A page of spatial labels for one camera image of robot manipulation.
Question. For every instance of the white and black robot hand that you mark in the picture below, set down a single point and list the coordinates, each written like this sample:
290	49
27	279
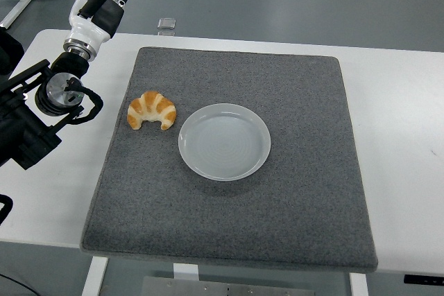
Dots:
86	29

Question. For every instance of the grey felt mat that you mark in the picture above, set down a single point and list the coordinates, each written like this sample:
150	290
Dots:
277	213

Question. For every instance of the white table leg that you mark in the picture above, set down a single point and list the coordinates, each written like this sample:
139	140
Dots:
359	285
94	275

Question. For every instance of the golden brown croissant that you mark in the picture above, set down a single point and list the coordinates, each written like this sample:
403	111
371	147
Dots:
152	103

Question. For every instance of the white table centre bracket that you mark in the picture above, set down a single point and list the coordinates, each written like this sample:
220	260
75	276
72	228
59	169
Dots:
185	271

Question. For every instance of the black table control panel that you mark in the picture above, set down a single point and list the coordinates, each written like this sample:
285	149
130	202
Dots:
423	279

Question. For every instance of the small clear floor socket cover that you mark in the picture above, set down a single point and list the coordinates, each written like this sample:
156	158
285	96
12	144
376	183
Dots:
166	23

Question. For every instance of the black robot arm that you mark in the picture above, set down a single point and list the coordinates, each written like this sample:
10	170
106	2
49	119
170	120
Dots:
21	126

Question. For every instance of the pale grey round plate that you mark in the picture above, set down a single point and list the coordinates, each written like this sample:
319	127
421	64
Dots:
224	143

